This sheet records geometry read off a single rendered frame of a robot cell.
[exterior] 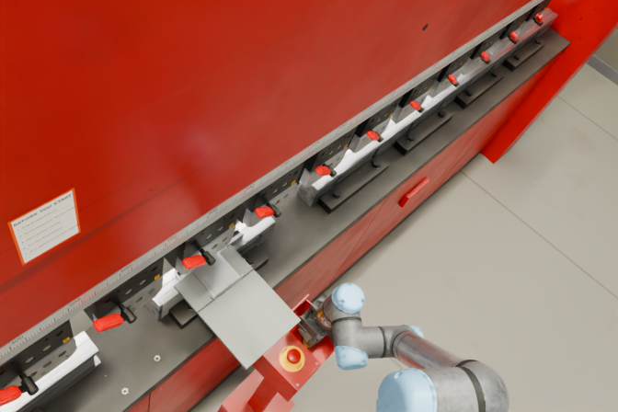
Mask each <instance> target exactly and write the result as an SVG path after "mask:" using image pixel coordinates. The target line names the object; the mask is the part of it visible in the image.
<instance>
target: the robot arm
mask: <svg viewBox="0 0 618 412"><path fill-rule="evenodd" d="M364 302H365V297H364V293H363V291H362V290H361V288H360V287H359V286H357V285H356V284H353V283H349V282H348V283H344V284H342V285H340V286H339V287H337V288H336V289H335V290H334V291H333V292H332V293H331V294H330V295H329V296H328V297H327V298H326V299H325V300H323V299H322V298H321V297H320V298H319V299H318V300H317V301H316V302H315V303H314V304H313V305H312V306H311V305H310V306H309V308H308V309H307V310H306V311H304V312H303V314H302V315H301V317H300V319H301V321H300V322H299V323H298V324H297V325H298V326H299V327H300V328H298V331H299V333H300V334H301V335H302V337H303V338H304V340H305V343H306V344H307V345H308V346H309V347H310V348H311V347H312V346H313V345H314V344H315V343H316V342H317V343H318V342H319V341H320V340H321V339H322V338H323V337H324V336H329V338H330V340H331V341H332V343H333V345H334V351H335V353H336V359H337V365H338V367H339V368H340V369H341V370H356V369H361V368H364V367H366V366H367V365H368V359H382V358H396V359H397V360H399V361H400V362H402V363H403V364H405V365H406V366H407V367H408V369H404V370H401V371H395V372H391V373H389V374H387V375H386V376H385V377H384V379H383V380H382V382H381V384H380V387H379V390H378V394H377V395H378V397H379V398H378V399H377V400H376V412H508V410H509V392H508V389H507V386H506V385H505V383H504V381H503V379H502V378H501V377H500V375H499V374H498V373H497V372H496V371H494V370H493V369H492V368H490V367H489V366H487V365H485V364H484V363H482V362H480V361H478V360H473V359H467V360H464V359H462V358H460V357H459V356H457V355H455V354H453V353H451V352H449V351H448V350H446V349H444V348H442V347H440V346H438V345H436V344H434V343H433V342H431V341H429V340H427V339H425V338H424V337H423V334H422V332H421V331H420V328H419V327H417V326H409V325H401V326H362V321H361V308H362V306H363V305H364Z"/></svg>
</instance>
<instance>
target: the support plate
mask: <svg viewBox="0 0 618 412"><path fill-rule="evenodd" d="M220 254H221V255H222V256H223V258H224V259H225V260H226V261H227V262H228V263H229V264H230V266H231V267H232V268H233V269H234V270H235V271H236V272H237V274H238V275H239V276H241V275H243V276H245V275H246V274H247V273H248V272H249V271H250V270H251V269H253V268H252V267H251V266H250V265H249V264H248V263H247V262H246V261H245V260H244V259H243V258H242V256H241V255H240V254H239V253H238V252H237V251H236V250H235V249H234V248H233V247H232V246H231V245H229V246H228V247H227V248H226V249H224V250H223V251H221V252H220ZM174 288H175V289H176V290H177V291H178V292H179V294H180V295H181V296H182V297H183V298H184V299H185V301H186V302H187V303H188V304H189V305H190V306H191V308H192V309H193V310H194V311H195V312H196V313H197V315H198V316H199V317H200V318H201V319H202V320H203V322H204V323H205V324H206V325H207V326H208V327H209V329H210V330H211V331H212V332H213V333H214V334H215V336H216V337H217V338H218V339H220V340H221V341H222V343H223V344H224V345H225V346H226V347H227V349H228V350H229V351H230V352H231V353H232V354H233V355H234V357H235V358H236V359H237V360H238V361H239V363H240V364H241V365H242V366H243V367H244V368H245V369H246V370H247V369H248V368H249V367H250V366H251V365H252V364H253V363H255V362H256V361H257V360H258V359H259V358H260V357H261V356H262V355H264V354H265V353H266V352H267V351H268V350H269V349H270V348H271V347H272V346H274V345H275V344H276V343H277V342H278V341H279V340H280V339H281V338H283V337H284V336H285V335H286V334H287V333H288V332H289V331H290V330H291V329H292V328H294V327H295V326H296V325H297V324H298V323H299V322H300V321H301V319H300V318H299V317H298V316H297V315H296V314H295V313H294V312H293V311H292V309H291V308H290V307H289V306H288V305H287V304H286V303H285V302H284V301H283V300H282V299H281V298H280V297H279V295H278V294H277V293H275V292H274V291H273V290H272V289H271V288H270V287H269V286H268V284H267V283H266V282H265V281H264V280H263V279H262V278H261V277H260V276H259V275H258V274H257V273H256V272H255V271H254V270H253V271H252V272H250V273H249V274H248V275H246V276H245V277H244V278H243V279H241V280H240V281H239V282H238V283H237V284H235V285H234V286H233V287H232V288H230V289H229V290H228V291H226V292H225V293H224V294H222V295H221V296H220V297H218V298H217V299H216V300H215V301H213V302H212V303H210V304H209V305H208V306H207V307H205V308H204V309H203V310H201V311H200V312H199V313H198V311H199V310H200V309H201V308H202V307H204V306H205V305H206V304H207V303H209V302H210V301H212V299H211V297H212V298H213V299H214V297H213V296H212V295H211V293H210V292H209V291H208V290H207V289H206V288H205V286H204V285H203V284H202V283H201V282H200V281H199V279H198V278H197V277H196V276H195V275H194V274H193V272H191V273H190V274H189V275H188V276H187V277H185V278H184V279H183V280H181V281H179V282H178V283H177V284H175V285H174Z"/></svg>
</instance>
